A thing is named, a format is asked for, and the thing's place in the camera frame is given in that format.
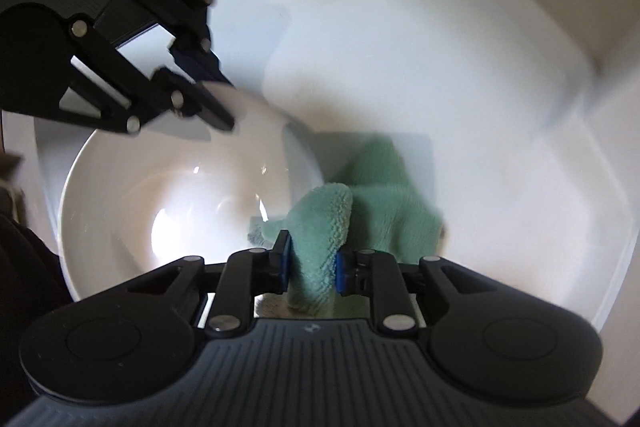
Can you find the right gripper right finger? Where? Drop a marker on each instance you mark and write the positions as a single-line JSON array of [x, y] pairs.
[[353, 272]]

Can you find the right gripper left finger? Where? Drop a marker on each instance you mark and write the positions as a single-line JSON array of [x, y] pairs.
[[273, 267]]

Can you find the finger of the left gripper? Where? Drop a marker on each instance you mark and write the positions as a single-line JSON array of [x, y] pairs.
[[192, 99], [200, 65]]

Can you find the green microfiber cloth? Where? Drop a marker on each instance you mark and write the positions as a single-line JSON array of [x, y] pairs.
[[370, 204]]

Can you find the white ceramic bowl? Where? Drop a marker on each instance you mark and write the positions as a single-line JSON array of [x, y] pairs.
[[178, 188]]

